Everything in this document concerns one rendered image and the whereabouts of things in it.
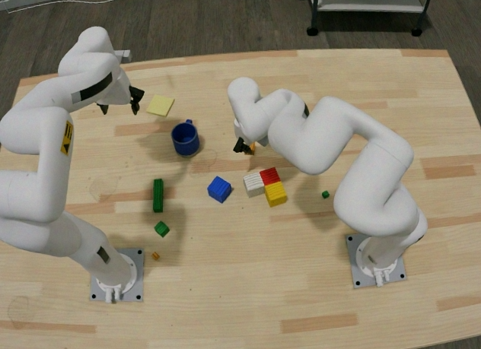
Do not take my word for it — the dark blue mug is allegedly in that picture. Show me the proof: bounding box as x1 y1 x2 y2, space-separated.
171 119 200 158

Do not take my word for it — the pale yellow square tile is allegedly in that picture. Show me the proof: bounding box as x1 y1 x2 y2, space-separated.
146 95 174 117

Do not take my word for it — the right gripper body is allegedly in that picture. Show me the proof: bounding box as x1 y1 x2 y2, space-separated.
234 119 253 145

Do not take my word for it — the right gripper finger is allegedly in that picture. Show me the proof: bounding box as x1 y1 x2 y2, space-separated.
233 137 252 155

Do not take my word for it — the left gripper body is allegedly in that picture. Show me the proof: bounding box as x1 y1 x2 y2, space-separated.
97 67 132 105

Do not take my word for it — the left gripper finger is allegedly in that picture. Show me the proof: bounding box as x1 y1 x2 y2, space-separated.
95 102 109 115
129 85 144 116

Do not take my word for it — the blue cube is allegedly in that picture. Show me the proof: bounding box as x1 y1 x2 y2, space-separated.
207 176 231 203

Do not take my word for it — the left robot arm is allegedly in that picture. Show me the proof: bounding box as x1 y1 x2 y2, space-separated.
0 27 138 303

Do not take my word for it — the red cube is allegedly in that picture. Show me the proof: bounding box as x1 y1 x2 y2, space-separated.
260 167 281 186

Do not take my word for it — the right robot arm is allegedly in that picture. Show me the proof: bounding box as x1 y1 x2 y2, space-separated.
228 77 428 287

